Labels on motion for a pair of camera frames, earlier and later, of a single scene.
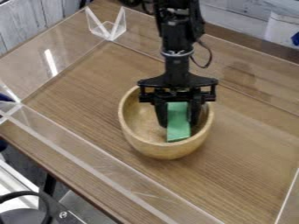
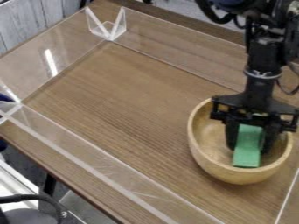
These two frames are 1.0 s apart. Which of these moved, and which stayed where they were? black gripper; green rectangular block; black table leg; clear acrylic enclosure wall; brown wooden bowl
Moved: green rectangular block; brown wooden bowl; black gripper
Stayed: black table leg; clear acrylic enclosure wall
